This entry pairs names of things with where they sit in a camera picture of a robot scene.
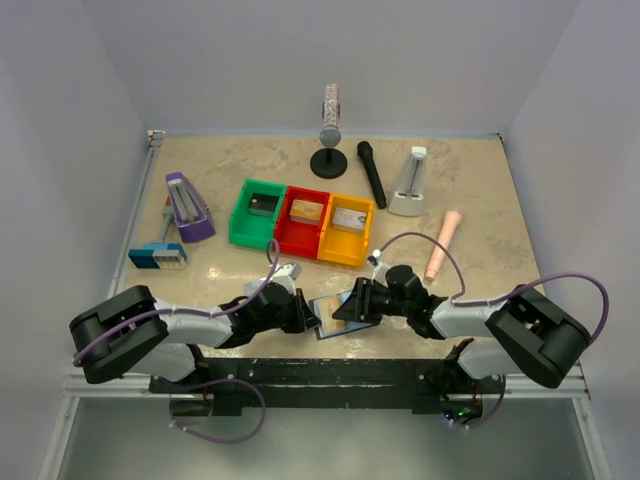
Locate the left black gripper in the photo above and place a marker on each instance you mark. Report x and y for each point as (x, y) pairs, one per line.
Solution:
(304, 317)

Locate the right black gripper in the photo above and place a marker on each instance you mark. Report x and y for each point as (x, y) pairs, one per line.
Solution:
(359, 304)

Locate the blue leather card holder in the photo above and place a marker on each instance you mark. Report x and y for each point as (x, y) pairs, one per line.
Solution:
(352, 326)

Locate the gold VIP credit card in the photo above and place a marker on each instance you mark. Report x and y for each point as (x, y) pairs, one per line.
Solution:
(325, 308)

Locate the silver credit card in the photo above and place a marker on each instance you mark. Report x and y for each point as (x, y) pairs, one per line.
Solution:
(256, 286)

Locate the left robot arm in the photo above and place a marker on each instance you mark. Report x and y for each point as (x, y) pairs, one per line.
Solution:
(225, 326)

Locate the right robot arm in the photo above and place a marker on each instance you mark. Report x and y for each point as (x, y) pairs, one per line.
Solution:
(524, 333)

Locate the silver card stack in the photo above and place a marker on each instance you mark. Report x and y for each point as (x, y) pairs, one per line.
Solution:
(349, 220)

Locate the orange card stack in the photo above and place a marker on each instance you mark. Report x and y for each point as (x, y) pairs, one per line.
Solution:
(306, 212)

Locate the black card stack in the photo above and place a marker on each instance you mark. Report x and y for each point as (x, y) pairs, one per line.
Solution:
(261, 204)

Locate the yellow plastic bin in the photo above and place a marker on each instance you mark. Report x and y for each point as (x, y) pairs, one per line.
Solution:
(341, 246)

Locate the red plastic bin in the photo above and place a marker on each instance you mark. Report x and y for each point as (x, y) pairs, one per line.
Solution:
(295, 238)

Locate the green plastic bin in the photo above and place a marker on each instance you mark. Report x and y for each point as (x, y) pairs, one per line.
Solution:
(249, 230)

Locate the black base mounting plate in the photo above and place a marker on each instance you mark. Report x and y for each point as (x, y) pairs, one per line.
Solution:
(226, 386)

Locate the white metronome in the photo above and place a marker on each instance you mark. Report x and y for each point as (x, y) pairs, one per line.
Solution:
(408, 191)

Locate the pink microphone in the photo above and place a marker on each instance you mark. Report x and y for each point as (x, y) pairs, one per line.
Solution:
(451, 221)

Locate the blue grey block toy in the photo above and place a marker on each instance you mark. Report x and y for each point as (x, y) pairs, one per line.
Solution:
(160, 254)

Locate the purple metronome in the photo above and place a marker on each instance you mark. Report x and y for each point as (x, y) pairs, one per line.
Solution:
(193, 217)

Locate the black round microphone stand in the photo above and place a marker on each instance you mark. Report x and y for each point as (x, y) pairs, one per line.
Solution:
(328, 163)

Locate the black microphone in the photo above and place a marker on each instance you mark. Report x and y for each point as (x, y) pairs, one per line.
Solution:
(365, 154)

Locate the glitter microphone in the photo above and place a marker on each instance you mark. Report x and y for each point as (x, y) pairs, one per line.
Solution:
(330, 135)

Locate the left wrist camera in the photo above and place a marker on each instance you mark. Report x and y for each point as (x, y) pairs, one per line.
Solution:
(286, 276)

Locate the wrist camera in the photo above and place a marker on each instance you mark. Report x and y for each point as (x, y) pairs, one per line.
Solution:
(378, 265)
(286, 276)

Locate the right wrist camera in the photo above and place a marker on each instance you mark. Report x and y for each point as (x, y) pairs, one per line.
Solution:
(378, 265)

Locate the aluminium frame rail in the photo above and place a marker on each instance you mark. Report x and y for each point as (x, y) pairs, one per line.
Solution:
(127, 240)

